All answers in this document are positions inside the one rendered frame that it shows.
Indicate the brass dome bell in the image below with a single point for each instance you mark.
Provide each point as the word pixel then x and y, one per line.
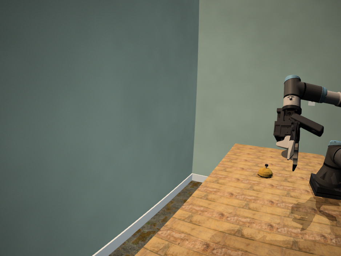
pixel 265 172

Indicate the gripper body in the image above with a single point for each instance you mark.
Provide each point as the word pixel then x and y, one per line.
pixel 283 125

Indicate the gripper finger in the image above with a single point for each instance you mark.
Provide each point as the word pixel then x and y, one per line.
pixel 289 142
pixel 294 158

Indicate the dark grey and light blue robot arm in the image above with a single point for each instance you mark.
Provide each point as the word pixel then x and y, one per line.
pixel 329 174

